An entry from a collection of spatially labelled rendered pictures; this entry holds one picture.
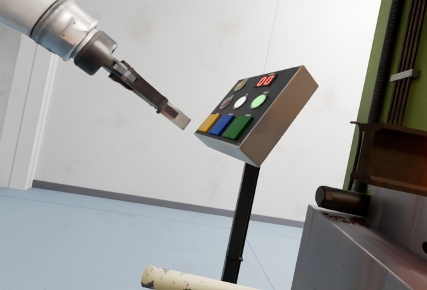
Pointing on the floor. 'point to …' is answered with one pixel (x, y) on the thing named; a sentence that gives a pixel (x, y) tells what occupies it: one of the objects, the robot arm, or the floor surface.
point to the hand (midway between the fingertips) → (174, 115)
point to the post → (239, 222)
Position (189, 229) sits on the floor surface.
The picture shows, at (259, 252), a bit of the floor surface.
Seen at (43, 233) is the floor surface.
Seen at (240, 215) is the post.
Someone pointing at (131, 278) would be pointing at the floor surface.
